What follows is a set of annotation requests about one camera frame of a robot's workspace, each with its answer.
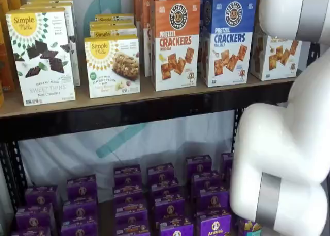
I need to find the orange pretzel crackers box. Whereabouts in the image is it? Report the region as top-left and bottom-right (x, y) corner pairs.
(150, 0), (201, 92)
(141, 0), (185, 78)
(133, 0), (178, 41)

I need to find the purple box with cracker picture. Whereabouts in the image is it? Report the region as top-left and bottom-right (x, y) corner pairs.
(236, 218), (262, 236)

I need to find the mustard snack box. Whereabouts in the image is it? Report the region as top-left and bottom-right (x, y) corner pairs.
(0, 0), (26, 11)

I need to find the yellow pretzel crackers box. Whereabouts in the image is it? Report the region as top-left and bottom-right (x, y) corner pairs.
(251, 31), (303, 81)

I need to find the Simple Mills almond bars box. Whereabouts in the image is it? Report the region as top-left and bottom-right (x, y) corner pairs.
(89, 27), (138, 40)
(95, 13), (135, 23)
(89, 21), (137, 30)
(84, 35), (141, 99)

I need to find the black metal shelf rack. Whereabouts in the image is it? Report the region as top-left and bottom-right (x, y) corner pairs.
(0, 41), (322, 213)

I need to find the brown wooden shelf board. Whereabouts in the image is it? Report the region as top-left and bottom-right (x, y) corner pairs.
(0, 70), (297, 118)

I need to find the purple Annie's box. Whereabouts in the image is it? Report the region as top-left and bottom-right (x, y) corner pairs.
(151, 179), (180, 198)
(191, 171), (222, 193)
(197, 187), (230, 213)
(60, 220), (99, 236)
(147, 163), (175, 184)
(115, 210), (150, 231)
(62, 198), (98, 222)
(25, 186), (59, 207)
(66, 174), (98, 202)
(113, 164), (142, 187)
(154, 193), (186, 223)
(185, 155), (212, 180)
(10, 227), (52, 236)
(159, 217), (194, 236)
(115, 228), (151, 236)
(221, 153), (234, 171)
(196, 211), (232, 236)
(114, 198), (148, 215)
(15, 204), (56, 231)
(112, 183), (144, 200)

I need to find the dark orange snack box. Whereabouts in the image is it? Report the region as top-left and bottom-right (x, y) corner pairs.
(0, 0), (18, 92)

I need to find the white backdrop with teal logo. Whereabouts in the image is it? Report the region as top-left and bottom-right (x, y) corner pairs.
(18, 0), (237, 195)

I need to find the Simple Mills sweet thins box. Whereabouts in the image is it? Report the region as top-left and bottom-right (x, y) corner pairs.
(27, 0), (75, 5)
(20, 3), (82, 87)
(5, 8), (77, 107)

